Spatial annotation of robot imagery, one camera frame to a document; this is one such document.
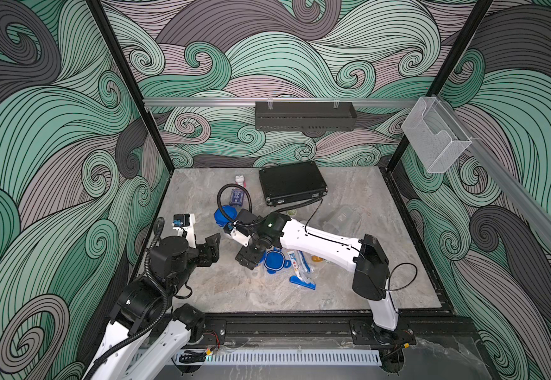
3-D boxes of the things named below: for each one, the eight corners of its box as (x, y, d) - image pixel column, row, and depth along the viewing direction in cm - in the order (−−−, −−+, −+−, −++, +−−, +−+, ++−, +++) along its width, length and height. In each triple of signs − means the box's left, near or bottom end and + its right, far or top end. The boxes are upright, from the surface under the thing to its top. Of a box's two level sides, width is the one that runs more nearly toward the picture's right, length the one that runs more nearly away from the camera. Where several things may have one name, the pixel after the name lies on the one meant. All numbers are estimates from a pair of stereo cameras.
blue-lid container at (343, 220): (323, 233, 99) (324, 227, 96) (319, 211, 106) (321, 205, 103) (360, 233, 99) (364, 227, 96) (354, 211, 106) (357, 205, 103)
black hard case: (267, 207, 105) (267, 200, 101) (258, 174, 118) (258, 167, 114) (327, 196, 109) (329, 189, 105) (312, 165, 122) (313, 159, 119)
